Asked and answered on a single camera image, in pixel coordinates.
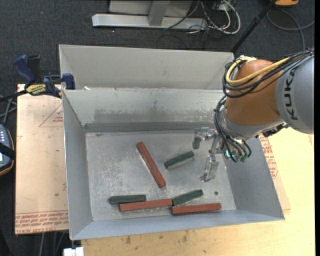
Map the red-brown flat block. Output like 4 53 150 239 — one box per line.
118 198 174 213
171 202 222 216
136 141 167 189

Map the grey metal bin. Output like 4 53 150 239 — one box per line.
58 44 286 241

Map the dark green flat block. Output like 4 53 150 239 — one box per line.
107 194 147 205
171 189 204 207
163 150 196 170

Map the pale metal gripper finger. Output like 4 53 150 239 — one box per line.
199 154 220 183
192 126 218 150

